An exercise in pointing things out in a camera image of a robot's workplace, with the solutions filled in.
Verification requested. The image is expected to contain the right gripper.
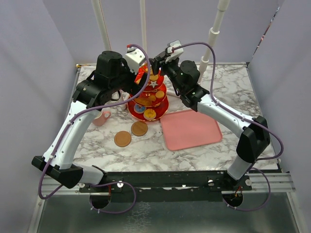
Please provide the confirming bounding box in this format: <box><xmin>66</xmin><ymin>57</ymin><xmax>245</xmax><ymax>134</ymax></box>
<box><xmin>149</xmin><ymin>53</ymin><xmax>184</xmax><ymax>94</ymax></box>

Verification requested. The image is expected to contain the round biscuit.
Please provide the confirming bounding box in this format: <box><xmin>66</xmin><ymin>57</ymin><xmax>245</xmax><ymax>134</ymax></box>
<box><xmin>155</xmin><ymin>90</ymin><xmax>165</xmax><ymax>99</ymax></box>
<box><xmin>149</xmin><ymin>75</ymin><xmax>158</xmax><ymax>82</ymax></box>

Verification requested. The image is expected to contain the star gingerbread cookie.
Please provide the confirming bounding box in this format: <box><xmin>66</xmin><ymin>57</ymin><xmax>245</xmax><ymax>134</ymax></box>
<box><xmin>149</xmin><ymin>81</ymin><xmax>158</xmax><ymax>88</ymax></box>

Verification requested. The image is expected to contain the brown croissant bread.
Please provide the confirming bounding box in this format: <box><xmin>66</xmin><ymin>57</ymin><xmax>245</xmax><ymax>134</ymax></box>
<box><xmin>134</xmin><ymin>98</ymin><xmax>153</xmax><ymax>107</ymax></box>

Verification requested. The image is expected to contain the swirl butter cookie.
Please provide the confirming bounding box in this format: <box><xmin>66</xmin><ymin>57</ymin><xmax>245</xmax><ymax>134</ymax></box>
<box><xmin>148</xmin><ymin>95</ymin><xmax>156</xmax><ymax>101</ymax></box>

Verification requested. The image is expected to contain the blue frosted donut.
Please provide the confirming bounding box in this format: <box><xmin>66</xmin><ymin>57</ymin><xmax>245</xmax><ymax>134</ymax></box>
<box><xmin>134</xmin><ymin>104</ymin><xmax>146</xmax><ymax>114</ymax></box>

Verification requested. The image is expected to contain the red three-tier stand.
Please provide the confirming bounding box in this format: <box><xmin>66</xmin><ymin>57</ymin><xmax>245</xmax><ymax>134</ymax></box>
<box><xmin>127</xmin><ymin>72</ymin><xmax>169</xmax><ymax>121</ymax></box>

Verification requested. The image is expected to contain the pink mug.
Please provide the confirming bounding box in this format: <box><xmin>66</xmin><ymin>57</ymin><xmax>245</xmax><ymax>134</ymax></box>
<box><xmin>92</xmin><ymin>111</ymin><xmax>111</xmax><ymax>127</ymax></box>

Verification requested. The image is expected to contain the yellow donut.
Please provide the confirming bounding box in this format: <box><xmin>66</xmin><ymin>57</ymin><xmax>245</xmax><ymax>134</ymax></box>
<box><xmin>143</xmin><ymin>109</ymin><xmax>156</xmax><ymax>120</ymax></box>

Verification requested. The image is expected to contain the pink serving tray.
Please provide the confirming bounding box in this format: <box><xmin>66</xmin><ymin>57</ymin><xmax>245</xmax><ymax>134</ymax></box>
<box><xmin>160</xmin><ymin>110</ymin><xmax>223</xmax><ymax>151</ymax></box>

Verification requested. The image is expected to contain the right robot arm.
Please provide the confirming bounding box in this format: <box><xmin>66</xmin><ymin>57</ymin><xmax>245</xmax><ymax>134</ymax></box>
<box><xmin>149</xmin><ymin>53</ymin><xmax>271</xmax><ymax>190</ymax></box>

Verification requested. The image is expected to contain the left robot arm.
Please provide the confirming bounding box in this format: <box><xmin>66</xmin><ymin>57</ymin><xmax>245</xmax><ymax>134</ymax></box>
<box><xmin>32</xmin><ymin>47</ymin><xmax>149</xmax><ymax>192</ymax></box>

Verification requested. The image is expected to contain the upper wooden coaster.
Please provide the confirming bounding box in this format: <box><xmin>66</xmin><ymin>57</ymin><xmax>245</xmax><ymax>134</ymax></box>
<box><xmin>131</xmin><ymin>121</ymin><xmax>148</xmax><ymax>136</ymax></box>

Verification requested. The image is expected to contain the wooden coaster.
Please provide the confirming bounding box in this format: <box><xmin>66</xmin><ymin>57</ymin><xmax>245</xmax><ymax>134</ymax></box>
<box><xmin>114</xmin><ymin>131</ymin><xmax>132</xmax><ymax>147</ymax></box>
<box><xmin>131</xmin><ymin>121</ymin><xmax>148</xmax><ymax>136</ymax></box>

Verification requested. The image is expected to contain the lower wooden coaster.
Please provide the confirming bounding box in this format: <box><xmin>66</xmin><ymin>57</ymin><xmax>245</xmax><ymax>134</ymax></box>
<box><xmin>114</xmin><ymin>131</ymin><xmax>132</xmax><ymax>147</ymax></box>

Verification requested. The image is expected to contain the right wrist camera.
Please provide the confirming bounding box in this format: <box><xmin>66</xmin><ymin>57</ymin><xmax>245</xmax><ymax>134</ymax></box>
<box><xmin>165</xmin><ymin>40</ymin><xmax>184</xmax><ymax>63</ymax></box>

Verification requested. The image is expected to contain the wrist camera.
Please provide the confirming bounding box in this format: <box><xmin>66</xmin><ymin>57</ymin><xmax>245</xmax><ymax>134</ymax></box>
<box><xmin>165</xmin><ymin>40</ymin><xmax>184</xmax><ymax>63</ymax></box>
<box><xmin>124</xmin><ymin>47</ymin><xmax>146</xmax><ymax>74</ymax></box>

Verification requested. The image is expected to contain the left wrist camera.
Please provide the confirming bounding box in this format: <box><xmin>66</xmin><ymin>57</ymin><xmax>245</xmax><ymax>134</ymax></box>
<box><xmin>124</xmin><ymin>47</ymin><xmax>146</xmax><ymax>74</ymax></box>

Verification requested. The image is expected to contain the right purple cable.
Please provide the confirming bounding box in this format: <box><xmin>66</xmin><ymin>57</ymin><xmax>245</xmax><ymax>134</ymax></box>
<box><xmin>171</xmin><ymin>42</ymin><xmax>284</xmax><ymax>212</ymax></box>

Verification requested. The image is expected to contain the white pvc pipe frame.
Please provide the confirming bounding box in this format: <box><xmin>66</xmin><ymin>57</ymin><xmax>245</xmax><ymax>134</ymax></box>
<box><xmin>91</xmin><ymin>0</ymin><xmax>230</xmax><ymax>84</ymax></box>

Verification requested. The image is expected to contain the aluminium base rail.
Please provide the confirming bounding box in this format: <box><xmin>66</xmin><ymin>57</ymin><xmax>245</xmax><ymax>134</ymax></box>
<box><xmin>41</xmin><ymin>170</ymin><xmax>295</xmax><ymax>196</ymax></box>

